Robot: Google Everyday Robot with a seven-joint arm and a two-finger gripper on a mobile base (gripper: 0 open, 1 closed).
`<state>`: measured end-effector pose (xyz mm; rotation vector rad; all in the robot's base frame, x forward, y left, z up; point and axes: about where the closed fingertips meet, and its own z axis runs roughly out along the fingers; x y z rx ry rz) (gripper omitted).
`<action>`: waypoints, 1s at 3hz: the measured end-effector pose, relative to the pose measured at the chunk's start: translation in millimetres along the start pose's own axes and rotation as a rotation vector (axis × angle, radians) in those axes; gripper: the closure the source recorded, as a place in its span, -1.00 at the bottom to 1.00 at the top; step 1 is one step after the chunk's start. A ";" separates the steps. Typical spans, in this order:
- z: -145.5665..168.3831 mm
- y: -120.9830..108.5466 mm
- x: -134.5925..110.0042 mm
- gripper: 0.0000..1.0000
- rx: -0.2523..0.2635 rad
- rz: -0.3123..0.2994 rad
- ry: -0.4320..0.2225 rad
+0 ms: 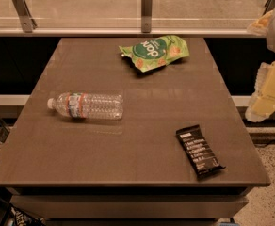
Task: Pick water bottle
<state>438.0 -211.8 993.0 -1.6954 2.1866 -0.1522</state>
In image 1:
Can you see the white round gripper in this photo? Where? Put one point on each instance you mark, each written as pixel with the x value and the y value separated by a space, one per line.
pixel 262 102

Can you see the clear plastic water bottle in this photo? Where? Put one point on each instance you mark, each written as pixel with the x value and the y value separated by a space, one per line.
pixel 80 105

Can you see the black snack bar wrapper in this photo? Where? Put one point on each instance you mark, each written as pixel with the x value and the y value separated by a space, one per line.
pixel 200 155

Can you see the green snack bag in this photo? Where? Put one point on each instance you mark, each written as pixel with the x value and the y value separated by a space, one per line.
pixel 156 53

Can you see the glass railing panel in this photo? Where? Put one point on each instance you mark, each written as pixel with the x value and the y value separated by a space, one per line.
pixel 62 18

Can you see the brown table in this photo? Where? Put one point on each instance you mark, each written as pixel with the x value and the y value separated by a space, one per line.
pixel 134 169

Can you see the middle metal rail bracket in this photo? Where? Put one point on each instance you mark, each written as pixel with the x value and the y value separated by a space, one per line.
pixel 146 15

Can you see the left metal rail bracket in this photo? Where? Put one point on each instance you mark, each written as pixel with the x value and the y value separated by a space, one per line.
pixel 27 21

